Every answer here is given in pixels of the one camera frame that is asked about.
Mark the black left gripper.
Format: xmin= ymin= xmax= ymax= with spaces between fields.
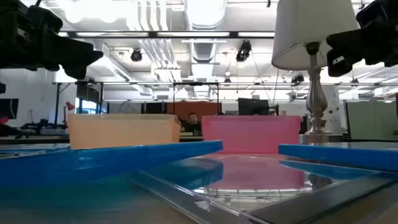
xmin=0 ymin=0 xmax=104 ymax=80

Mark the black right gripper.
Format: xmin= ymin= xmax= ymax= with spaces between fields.
xmin=326 ymin=18 xmax=398 ymax=78

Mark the white shade silver table lamp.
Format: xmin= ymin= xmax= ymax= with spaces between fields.
xmin=271 ymin=0 xmax=363 ymax=144

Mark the red desk lamp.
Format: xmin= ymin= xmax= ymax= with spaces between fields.
xmin=63 ymin=101 xmax=76 ymax=128

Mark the grey marbled panel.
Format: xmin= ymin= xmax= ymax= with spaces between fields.
xmin=108 ymin=101 xmax=142 ymax=114

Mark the black desk equipment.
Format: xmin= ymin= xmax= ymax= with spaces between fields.
xmin=20 ymin=118 xmax=68 ymax=136

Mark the translucent orange plastic bin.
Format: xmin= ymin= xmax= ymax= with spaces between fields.
xmin=68 ymin=113 xmax=182 ymax=150

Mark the black computer monitor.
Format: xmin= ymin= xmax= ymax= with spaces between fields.
xmin=0 ymin=98 xmax=19 ymax=120
xmin=238 ymin=98 xmax=271 ymax=116

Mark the black panel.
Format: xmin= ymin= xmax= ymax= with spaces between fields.
xmin=144 ymin=102 xmax=167 ymax=114

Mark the black angled object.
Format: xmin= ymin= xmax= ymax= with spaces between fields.
xmin=0 ymin=123 xmax=24 ymax=138

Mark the person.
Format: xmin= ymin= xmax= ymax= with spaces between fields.
xmin=180 ymin=112 xmax=202 ymax=136

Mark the translucent pink plastic bin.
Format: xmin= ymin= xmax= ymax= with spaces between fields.
xmin=201 ymin=115 xmax=302 ymax=155

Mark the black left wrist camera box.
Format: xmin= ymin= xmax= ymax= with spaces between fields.
xmin=26 ymin=4 xmax=64 ymax=35

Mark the black ceiling spot camera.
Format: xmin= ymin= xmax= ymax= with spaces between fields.
xmin=130 ymin=48 xmax=143 ymax=62
xmin=290 ymin=73 xmax=305 ymax=85
xmin=235 ymin=40 xmax=252 ymax=63

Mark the black horizontal rail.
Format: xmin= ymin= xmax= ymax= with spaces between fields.
xmin=0 ymin=135 xmax=71 ymax=144
xmin=341 ymin=138 xmax=398 ymax=143

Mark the orange partition wall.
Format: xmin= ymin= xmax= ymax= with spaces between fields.
xmin=166 ymin=101 xmax=223 ymax=122

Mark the silver ventilation duct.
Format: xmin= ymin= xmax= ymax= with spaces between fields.
xmin=183 ymin=0 xmax=228 ymax=31

